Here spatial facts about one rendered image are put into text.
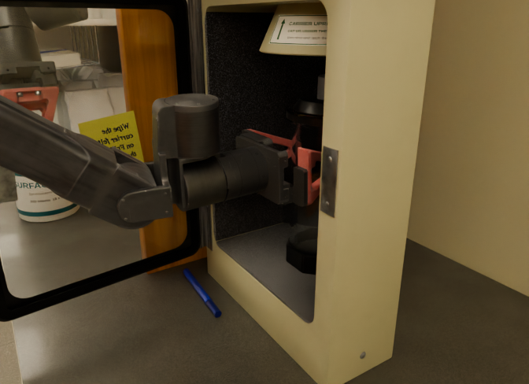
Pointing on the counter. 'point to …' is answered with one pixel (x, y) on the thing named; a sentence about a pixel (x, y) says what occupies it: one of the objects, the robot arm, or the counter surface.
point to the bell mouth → (297, 30)
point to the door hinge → (199, 92)
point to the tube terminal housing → (349, 173)
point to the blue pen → (202, 293)
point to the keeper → (329, 180)
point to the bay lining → (253, 104)
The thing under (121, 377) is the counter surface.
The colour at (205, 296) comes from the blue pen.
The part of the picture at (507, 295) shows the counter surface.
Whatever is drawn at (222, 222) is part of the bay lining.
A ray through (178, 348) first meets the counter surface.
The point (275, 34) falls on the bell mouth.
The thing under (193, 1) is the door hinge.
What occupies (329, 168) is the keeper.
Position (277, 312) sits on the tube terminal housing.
